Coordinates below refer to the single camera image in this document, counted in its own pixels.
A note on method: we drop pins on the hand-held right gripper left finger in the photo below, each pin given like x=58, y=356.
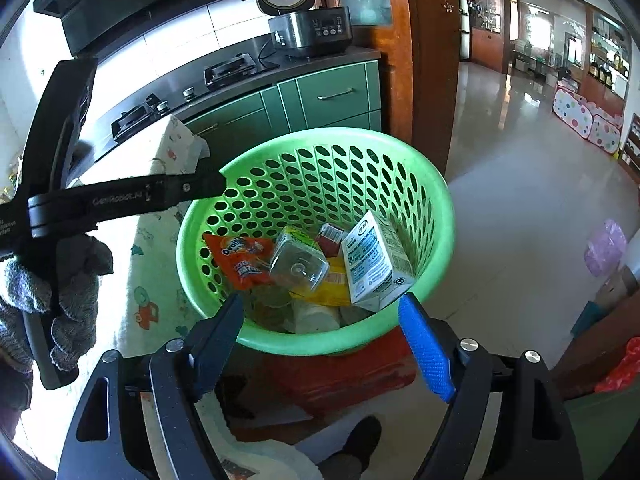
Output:
x=220, y=345

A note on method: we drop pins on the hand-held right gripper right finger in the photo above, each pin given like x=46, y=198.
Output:
x=427, y=350

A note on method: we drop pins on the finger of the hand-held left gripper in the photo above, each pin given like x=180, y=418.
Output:
x=125, y=200
x=60, y=120

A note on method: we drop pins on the orange snack packet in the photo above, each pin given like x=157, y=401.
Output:
x=240, y=255

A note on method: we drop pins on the white paper cup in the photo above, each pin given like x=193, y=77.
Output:
x=315, y=317

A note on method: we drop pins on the white milk carton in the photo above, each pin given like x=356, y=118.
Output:
x=372, y=260

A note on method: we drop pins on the clear plastic bottle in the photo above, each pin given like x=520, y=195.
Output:
x=300, y=270

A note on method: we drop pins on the yellow snack packet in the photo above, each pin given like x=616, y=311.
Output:
x=332, y=287

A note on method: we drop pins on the small red box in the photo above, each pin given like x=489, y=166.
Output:
x=330, y=237

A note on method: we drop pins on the green plastic basket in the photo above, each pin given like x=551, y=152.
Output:
x=320, y=170

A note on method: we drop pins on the person's left forearm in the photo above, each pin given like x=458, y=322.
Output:
x=12, y=350

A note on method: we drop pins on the person's left hand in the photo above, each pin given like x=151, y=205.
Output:
x=75, y=300

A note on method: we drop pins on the printed tablecloth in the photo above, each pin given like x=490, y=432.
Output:
x=150, y=270

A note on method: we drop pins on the red plastic stool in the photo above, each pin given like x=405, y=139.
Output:
x=350, y=380

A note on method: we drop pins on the person's dark shoe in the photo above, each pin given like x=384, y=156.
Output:
x=360, y=440

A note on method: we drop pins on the black range hood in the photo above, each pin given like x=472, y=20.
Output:
x=125, y=5

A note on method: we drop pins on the black gas stove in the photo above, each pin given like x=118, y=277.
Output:
x=225, y=72

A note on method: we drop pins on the cardboard box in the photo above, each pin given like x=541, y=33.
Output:
x=615, y=290

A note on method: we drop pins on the red plastic bag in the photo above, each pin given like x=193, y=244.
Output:
x=625, y=370

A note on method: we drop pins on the pink plastic bag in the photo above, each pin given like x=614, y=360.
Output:
x=605, y=247

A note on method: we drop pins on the green kitchen cabinets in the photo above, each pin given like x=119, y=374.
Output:
x=325, y=95

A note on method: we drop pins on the grey rice cooker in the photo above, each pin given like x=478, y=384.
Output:
x=310, y=30

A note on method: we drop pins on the dotted playpen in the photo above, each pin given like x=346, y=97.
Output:
x=580, y=115

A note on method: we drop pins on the wooden glass cabinet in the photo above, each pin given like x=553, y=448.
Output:
x=430, y=60

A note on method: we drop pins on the glass display cabinet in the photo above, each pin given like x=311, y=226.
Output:
x=607, y=60

